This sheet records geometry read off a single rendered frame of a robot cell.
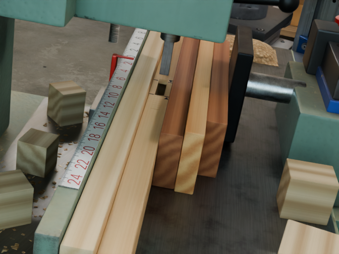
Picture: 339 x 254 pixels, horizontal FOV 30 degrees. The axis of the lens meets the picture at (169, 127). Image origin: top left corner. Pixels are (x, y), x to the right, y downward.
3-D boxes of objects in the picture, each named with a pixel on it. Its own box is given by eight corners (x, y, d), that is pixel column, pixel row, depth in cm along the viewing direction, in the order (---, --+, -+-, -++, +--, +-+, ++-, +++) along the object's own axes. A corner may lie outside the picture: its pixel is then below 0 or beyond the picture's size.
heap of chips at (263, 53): (278, 67, 83) (281, 53, 83) (203, 53, 84) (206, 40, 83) (275, 50, 90) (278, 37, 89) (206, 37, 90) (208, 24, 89)
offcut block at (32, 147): (29, 156, 73) (31, 127, 71) (57, 164, 72) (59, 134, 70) (15, 170, 69) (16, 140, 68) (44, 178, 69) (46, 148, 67)
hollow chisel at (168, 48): (168, 75, 61) (176, 26, 59) (159, 74, 61) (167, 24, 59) (169, 72, 62) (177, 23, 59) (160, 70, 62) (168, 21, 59)
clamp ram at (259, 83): (295, 155, 60) (320, 67, 56) (218, 140, 60) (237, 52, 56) (288, 116, 68) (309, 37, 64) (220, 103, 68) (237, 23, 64)
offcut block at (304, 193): (279, 218, 51) (290, 177, 49) (275, 196, 54) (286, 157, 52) (327, 226, 51) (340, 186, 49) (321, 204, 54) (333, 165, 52)
